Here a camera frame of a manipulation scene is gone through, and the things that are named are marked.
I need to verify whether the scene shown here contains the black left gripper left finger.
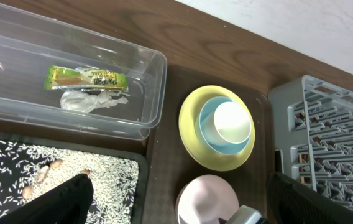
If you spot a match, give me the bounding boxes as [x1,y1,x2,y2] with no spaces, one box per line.
[0,174,94,224]

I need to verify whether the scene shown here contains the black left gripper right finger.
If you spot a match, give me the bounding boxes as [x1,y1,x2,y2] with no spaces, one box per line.
[267,172,353,224]

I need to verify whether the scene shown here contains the white rice bowl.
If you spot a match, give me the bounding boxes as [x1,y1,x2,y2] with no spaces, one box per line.
[175,174,239,224]

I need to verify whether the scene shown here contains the white tissue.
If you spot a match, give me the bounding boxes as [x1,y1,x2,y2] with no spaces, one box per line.
[60,90,129,113]

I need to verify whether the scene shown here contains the green yellow snack wrapper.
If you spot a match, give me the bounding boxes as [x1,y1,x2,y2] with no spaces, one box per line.
[44,65,129,91]

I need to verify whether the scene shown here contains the black waste tray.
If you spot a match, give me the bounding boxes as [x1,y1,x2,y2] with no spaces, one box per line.
[0,129,150,224]

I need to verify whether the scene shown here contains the grey dishwasher rack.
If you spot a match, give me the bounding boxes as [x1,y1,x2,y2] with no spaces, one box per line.
[268,75,353,211]

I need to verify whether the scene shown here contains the pile of rice grains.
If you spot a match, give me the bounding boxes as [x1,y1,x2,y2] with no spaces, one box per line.
[0,138,140,224]

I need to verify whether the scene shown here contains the yellow plate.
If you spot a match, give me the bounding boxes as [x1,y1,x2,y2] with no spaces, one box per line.
[178,85,255,172]

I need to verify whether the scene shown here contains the white cup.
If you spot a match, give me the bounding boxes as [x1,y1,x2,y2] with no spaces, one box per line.
[199,101,252,147]

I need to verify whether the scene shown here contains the dark brown tray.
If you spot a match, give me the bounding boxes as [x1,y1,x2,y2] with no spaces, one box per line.
[142,65,275,223]

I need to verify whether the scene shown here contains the light blue bowl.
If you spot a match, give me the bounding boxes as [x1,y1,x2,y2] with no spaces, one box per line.
[195,95,252,156]

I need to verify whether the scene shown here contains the clear plastic bin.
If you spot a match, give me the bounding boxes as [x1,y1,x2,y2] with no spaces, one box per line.
[0,4,167,140]

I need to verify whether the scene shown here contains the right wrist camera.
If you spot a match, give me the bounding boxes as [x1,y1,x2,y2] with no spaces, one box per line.
[226,205,269,224]

